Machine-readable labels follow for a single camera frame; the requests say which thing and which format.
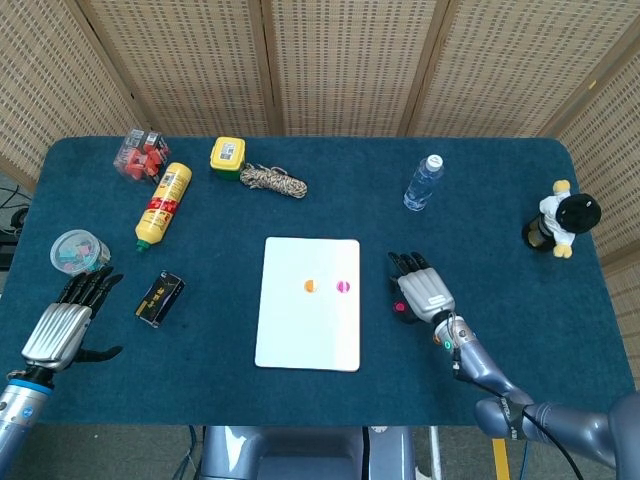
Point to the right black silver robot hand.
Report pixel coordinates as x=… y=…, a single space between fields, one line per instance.
x=425 y=292

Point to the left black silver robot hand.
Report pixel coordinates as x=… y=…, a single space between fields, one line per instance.
x=57 y=332

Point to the pink button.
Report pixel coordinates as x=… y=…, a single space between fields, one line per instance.
x=400 y=307
x=343 y=286

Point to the yellow round magnet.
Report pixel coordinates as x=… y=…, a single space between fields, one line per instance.
x=311 y=285

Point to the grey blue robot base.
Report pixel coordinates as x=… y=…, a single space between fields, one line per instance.
x=300 y=450

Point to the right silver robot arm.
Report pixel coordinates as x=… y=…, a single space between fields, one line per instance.
x=480 y=370

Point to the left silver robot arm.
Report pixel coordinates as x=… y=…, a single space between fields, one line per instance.
x=20 y=405

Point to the white magnetic board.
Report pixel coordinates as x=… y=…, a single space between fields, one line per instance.
x=307 y=330

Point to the clear round clip tub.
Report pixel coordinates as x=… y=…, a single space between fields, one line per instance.
x=75 y=247

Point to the clear plastic water bottle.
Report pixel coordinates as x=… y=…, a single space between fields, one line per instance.
x=422 y=185

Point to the black carton gold print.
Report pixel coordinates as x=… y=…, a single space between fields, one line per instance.
x=160 y=300

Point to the white table leg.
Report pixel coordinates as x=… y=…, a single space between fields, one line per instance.
x=436 y=450

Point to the yellow bottle green cap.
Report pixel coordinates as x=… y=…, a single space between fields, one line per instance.
x=162 y=205

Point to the blue table cloth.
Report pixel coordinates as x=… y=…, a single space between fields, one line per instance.
x=200 y=240

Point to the plush doll black hat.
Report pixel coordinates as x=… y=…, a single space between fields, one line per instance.
x=575 y=212

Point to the clear box red parts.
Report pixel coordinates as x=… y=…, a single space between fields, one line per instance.
x=140 y=157

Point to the green tub yellow lid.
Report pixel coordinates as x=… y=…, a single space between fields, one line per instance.
x=227 y=152

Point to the woven bamboo folding screen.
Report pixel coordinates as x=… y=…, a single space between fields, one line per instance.
x=350 y=60

